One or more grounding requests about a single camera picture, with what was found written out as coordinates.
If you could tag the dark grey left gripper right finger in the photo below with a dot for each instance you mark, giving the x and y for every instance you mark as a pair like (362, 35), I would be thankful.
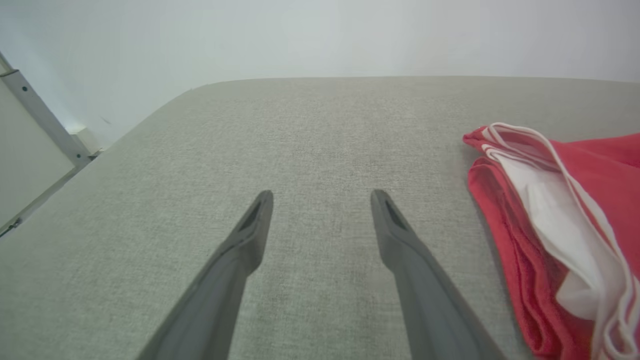
(430, 310)

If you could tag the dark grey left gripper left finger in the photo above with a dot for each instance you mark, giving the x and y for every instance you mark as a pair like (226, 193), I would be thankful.
(220, 300)

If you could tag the red jersey with white sleeves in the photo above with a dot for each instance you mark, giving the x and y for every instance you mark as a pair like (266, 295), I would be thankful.
(530, 280)

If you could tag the grey metal framed panel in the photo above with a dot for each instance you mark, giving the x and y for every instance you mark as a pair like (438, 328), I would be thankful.
(25, 150)

